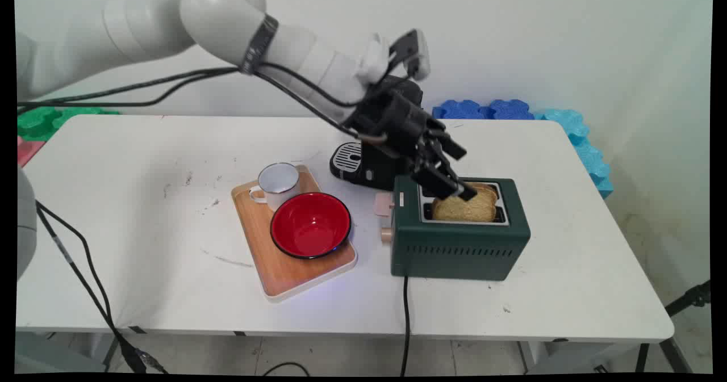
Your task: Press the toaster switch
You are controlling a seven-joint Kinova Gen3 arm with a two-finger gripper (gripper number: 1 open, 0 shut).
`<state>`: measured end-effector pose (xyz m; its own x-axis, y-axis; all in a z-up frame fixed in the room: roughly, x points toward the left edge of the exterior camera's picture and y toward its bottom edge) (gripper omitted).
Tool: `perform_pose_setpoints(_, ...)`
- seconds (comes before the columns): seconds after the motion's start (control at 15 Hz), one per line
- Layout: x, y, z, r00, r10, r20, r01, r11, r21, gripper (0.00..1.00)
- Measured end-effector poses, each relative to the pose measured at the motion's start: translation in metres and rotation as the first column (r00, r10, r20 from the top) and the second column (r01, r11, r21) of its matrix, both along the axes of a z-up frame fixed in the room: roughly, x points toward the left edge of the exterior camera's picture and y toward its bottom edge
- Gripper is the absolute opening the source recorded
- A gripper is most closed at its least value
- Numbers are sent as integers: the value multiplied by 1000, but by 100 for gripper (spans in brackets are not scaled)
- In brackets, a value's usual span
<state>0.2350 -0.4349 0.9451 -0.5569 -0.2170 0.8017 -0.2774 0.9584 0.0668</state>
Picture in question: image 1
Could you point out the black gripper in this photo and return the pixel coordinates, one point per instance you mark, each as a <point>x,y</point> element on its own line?
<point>392,118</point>

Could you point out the toasted bread slice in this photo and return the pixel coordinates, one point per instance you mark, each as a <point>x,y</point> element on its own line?
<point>466,209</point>

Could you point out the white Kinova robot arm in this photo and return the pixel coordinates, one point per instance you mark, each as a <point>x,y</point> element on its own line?
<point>170,24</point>

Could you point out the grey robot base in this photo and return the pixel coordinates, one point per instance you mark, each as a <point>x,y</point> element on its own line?
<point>25,223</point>

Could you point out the bread slice behind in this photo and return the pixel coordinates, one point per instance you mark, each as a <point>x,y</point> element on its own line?
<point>487,187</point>

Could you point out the dark blue foam mat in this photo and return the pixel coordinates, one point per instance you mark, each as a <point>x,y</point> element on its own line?
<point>483,109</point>

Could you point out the black coffee machine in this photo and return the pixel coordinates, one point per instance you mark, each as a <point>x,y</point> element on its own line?
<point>369,163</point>

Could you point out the dark green toaster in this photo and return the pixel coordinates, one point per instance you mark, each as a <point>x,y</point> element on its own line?
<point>454,240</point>

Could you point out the light blue foam mat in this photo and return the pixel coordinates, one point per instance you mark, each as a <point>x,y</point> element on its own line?
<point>585,143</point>

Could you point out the red bowl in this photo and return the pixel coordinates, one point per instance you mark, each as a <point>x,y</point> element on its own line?
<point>310,225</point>

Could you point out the white enamel mug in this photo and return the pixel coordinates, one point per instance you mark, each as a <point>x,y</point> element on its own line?
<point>278,184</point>

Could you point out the wooden serving tray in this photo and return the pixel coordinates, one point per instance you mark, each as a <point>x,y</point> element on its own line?
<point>284,268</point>

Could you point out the black tripod leg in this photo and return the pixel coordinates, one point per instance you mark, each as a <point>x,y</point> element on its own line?
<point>676,325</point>

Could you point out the green foam mat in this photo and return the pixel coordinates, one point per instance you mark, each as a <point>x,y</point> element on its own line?
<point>45,120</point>

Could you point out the pink foam mat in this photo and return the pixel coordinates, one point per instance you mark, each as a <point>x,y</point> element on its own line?
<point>27,149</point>

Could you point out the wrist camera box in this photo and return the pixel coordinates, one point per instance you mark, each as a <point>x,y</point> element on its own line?
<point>413,53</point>

